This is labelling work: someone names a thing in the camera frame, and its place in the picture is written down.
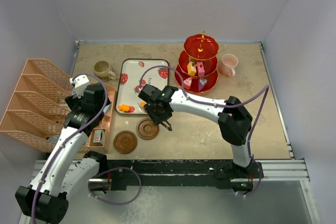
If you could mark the beige ceramic mug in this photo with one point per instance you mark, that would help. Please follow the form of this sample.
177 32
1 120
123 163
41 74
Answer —
103 70

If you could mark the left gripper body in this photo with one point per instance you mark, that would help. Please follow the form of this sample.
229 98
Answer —
74 100

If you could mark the yellow cake slice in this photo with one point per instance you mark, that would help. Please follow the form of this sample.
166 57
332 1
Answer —
191 68

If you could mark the white strawberry tray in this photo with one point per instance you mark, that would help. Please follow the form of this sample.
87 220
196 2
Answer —
136 73

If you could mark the brown wooden coaster right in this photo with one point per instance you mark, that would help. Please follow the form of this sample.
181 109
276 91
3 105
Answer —
146 129

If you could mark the salmon pink cake slice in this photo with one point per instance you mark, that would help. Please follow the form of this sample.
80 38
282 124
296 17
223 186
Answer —
187 82

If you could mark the pink mug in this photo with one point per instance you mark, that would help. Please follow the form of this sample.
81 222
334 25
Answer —
228 64

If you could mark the pink desk organizer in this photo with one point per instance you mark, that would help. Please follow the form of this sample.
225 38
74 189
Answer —
37 109

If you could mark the red three-tier cake stand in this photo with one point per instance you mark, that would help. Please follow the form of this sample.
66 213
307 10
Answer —
199 47

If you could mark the brown wooden coaster left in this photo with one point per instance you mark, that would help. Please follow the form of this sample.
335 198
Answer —
125 142

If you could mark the small grey box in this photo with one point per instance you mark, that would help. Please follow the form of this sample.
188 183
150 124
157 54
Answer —
98 137

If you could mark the purple cake slice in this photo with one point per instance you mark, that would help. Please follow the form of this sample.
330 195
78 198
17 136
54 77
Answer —
201 83

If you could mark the black base frame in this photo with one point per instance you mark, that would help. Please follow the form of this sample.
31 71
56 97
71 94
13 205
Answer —
218 173

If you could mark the brown wooden coaster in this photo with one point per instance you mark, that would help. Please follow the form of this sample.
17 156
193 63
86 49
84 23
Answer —
146 129
125 142

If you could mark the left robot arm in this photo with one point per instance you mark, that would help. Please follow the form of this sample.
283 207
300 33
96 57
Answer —
48 194

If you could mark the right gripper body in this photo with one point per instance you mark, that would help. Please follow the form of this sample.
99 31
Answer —
157 116

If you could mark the metal tongs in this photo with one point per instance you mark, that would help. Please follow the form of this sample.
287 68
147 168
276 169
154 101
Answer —
157 114

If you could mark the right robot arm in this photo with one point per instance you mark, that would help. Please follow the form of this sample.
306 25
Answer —
230 115

